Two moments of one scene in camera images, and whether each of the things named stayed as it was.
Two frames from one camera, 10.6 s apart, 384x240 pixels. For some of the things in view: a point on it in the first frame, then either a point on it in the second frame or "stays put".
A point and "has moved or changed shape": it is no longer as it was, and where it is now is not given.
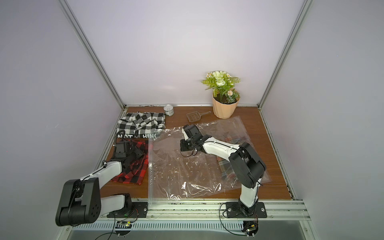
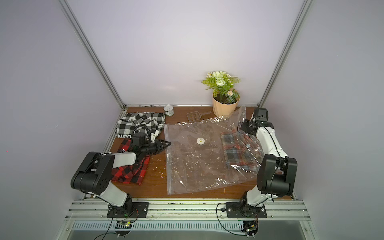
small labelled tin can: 169,110 stays put
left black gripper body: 134,155 → 151,149
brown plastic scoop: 195,116 stays put
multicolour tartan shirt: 224,166 has moved or changed shape
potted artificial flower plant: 225,97 stays put
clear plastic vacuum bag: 175,175 has moved or changed shape
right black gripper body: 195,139 → 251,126
